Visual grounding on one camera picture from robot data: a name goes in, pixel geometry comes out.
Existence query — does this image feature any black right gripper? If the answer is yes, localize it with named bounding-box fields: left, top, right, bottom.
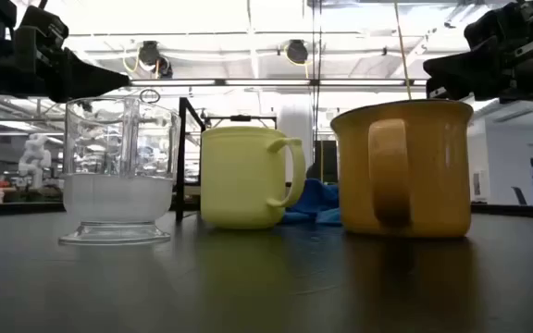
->
left=422, top=13, right=533, bottom=119

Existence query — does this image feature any wooden shelf with black frame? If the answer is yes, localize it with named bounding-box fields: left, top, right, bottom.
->
left=173, top=95, right=207, bottom=223

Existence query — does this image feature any white robot figure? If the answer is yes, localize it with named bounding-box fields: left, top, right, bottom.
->
left=18, top=133, right=53, bottom=191

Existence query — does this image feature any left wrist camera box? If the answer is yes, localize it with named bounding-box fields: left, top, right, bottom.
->
left=19, top=4, right=70, bottom=50

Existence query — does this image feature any orange enamel mug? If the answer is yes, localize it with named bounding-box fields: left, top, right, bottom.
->
left=329, top=99, right=475, bottom=240

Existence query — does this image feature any hanging metal ring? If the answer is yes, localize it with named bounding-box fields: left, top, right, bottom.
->
left=139, top=88, right=162, bottom=105

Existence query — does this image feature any black metal stand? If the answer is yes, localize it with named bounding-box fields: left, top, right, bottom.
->
left=204, top=114, right=278, bottom=131

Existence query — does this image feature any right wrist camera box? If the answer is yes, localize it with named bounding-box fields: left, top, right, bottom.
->
left=463, top=7, right=517, bottom=50

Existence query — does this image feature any black ceiling cable reel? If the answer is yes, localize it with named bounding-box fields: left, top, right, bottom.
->
left=284, top=39, right=311, bottom=66
left=136, top=40, right=174, bottom=80

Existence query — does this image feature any blue cloth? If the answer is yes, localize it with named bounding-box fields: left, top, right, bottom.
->
left=280, top=178, right=342, bottom=228

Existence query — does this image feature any pale yellow plastic mug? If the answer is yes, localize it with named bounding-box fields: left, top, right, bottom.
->
left=199, top=125, right=307, bottom=231

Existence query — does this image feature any yellow hanging cable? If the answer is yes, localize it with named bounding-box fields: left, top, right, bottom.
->
left=393, top=0, right=414, bottom=102

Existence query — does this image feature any white round column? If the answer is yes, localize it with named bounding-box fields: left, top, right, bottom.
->
left=278, top=94, right=316, bottom=184

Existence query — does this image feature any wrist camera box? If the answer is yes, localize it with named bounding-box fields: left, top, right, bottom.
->
left=463, top=7, right=517, bottom=50
left=19, top=4, right=70, bottom=50

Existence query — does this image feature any clear plastic mug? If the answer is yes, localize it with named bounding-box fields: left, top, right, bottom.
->
left=57, top=95, right=182, bottom=246

